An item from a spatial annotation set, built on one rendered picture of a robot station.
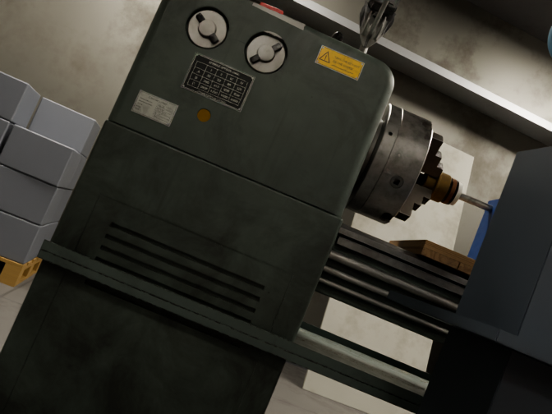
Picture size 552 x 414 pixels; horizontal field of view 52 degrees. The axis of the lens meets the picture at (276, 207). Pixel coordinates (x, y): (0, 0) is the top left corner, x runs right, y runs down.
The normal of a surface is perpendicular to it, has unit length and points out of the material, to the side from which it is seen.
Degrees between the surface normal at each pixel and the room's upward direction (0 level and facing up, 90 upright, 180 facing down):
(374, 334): 74
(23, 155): 90
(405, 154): 88
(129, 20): 90
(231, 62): 90
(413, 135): 67
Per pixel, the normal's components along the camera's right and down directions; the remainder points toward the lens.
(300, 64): 0.05, -0.07
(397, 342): 0.29, -0.26
